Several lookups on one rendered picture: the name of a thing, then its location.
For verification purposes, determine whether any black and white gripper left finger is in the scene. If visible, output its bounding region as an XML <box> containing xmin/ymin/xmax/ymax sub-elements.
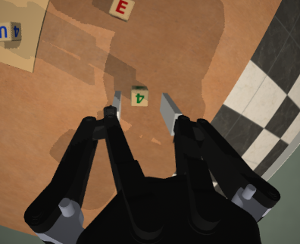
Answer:
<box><xmin>23</xmin><ymin>91</ymin><xmax>165</xmax><ymax>244</ymax></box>

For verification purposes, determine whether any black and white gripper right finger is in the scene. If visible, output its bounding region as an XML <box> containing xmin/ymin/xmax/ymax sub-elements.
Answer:
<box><xmin>160</xmin><ymin>93</ymin><xmax>280</xmax><ymax>230</ymax></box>

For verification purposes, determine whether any tan flat mat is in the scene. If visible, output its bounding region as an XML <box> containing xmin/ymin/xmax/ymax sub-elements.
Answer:
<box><xmin>0</xmin><ymin>0</ymin><xmax>50</xmax><ymax>73</ymax></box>

